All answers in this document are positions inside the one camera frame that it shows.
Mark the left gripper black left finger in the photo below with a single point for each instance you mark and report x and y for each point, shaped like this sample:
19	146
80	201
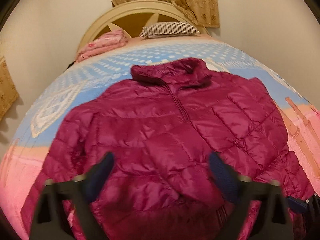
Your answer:
50	220

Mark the folded pink floral blanket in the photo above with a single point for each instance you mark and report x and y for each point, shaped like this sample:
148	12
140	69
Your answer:
106	42

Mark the striped pillow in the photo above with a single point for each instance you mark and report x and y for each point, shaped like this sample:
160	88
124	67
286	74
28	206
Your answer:
169	29

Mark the blue and pink bedspread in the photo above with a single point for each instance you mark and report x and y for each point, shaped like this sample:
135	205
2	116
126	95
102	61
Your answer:
88	79

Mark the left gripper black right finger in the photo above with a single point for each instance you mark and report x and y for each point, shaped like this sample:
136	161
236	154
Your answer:
272	221

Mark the magenta quilted puffer jacket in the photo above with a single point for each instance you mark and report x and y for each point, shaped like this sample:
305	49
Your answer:
161	125

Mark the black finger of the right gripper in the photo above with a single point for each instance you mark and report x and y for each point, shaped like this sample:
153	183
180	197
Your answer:
309	208

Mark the beige curtain left window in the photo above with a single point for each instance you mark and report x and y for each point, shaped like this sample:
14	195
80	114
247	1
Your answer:
8	91

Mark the cream wooden headboard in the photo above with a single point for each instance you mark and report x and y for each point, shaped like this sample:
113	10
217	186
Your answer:
132	17

